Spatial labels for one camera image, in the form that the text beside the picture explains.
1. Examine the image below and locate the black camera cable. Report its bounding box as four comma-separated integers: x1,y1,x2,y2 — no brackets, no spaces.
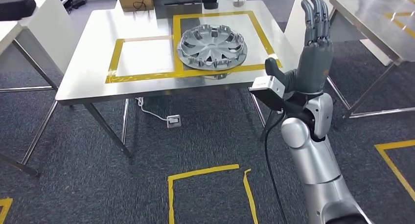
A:
264,111,289,224

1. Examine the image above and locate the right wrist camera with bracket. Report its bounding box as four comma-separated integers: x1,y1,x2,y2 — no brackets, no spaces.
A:
249,75,309,114

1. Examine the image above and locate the black device box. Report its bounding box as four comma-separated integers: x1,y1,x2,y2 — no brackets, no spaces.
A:
0,0,37,22

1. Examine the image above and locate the stainless steel workbench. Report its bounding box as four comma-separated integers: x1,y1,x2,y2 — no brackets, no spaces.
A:
325,0,415,119
0,0,300,178

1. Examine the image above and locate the white power cable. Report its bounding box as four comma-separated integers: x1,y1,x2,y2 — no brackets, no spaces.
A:
135,97,169,122

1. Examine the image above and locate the black cable bundle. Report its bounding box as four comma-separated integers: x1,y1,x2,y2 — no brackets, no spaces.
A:
58,0,89,14

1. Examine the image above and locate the silver plastic wheel hubcap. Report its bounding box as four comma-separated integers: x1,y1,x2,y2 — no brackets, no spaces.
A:
177,24,248,71

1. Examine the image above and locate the white side table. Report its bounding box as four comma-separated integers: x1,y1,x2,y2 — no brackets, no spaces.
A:
0,0,80,93

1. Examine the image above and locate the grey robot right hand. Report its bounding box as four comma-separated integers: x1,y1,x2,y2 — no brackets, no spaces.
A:
265,0,335,95

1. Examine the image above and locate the white floor power socket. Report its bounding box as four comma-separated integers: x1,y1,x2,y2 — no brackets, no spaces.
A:
166,114,182,129

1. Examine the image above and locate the brown cardboard box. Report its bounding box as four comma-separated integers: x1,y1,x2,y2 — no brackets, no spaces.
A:
117,0,155,13

